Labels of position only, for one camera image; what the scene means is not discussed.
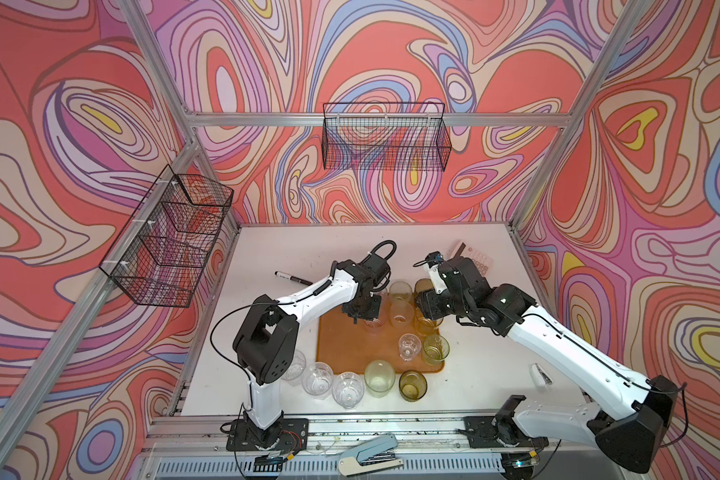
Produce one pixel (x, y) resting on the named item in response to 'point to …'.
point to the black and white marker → (293, 278)
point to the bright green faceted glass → (436, 349)
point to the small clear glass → (409, 345)
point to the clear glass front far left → (297, 368)
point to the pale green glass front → (379, 378)
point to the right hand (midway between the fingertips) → (428, 303)
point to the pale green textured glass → (400, 291)
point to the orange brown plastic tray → (344, 346)
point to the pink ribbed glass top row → (375, 325)
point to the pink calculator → (481, 259)
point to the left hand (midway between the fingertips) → (373, 314)
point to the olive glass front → (412, 385)
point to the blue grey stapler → (374, 456)
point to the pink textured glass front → (401, 314)
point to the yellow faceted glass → (427, 326)
